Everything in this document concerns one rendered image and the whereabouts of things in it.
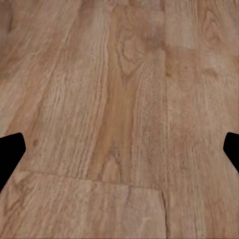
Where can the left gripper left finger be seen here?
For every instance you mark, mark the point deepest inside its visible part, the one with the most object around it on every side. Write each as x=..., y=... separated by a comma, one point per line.
x=12, y=148

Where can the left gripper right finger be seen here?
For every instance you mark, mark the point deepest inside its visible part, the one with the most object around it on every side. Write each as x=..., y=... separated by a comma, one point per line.
x=231, y=148

